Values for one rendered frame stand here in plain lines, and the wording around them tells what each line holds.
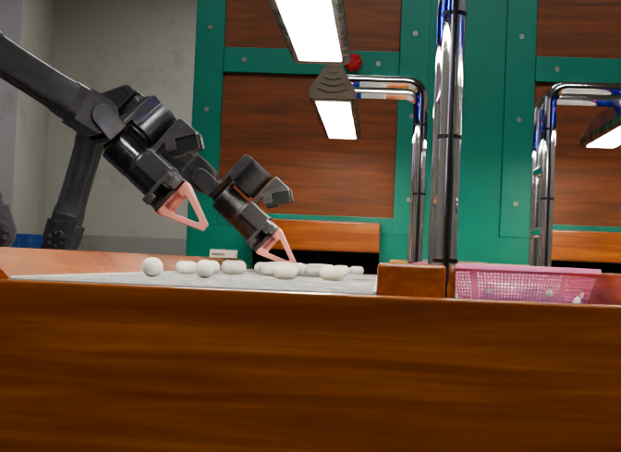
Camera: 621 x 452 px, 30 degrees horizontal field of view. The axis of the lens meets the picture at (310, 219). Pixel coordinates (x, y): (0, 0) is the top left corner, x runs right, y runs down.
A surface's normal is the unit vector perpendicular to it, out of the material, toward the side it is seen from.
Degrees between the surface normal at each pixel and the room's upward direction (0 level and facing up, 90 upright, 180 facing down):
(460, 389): 90
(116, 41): 90
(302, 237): 90
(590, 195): 90
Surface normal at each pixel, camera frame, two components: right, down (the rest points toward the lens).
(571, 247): -0.06, -0.04
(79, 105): 0.47, 0.04
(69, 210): 0.04, -0.23
